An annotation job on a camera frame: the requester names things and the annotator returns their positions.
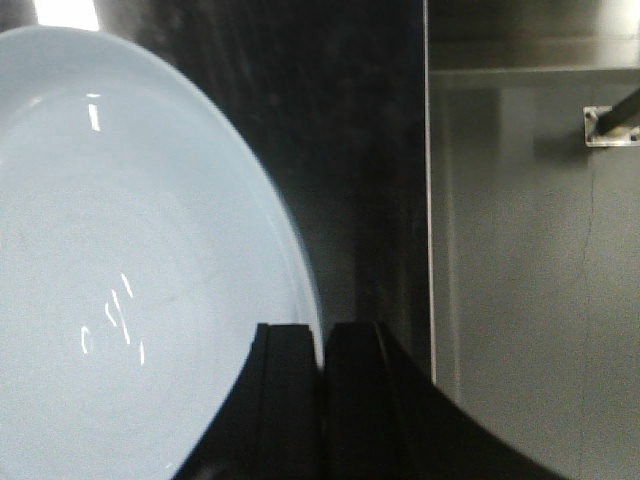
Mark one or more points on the light blue plate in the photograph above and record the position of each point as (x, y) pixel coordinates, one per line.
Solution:
(142, 242)

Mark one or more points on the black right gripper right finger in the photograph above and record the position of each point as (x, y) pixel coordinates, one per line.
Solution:
(386, 420)

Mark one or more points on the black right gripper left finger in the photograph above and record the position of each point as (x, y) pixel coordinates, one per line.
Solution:
(269, 426)

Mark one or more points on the steel floor bracket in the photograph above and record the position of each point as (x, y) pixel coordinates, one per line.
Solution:
(599, 132)

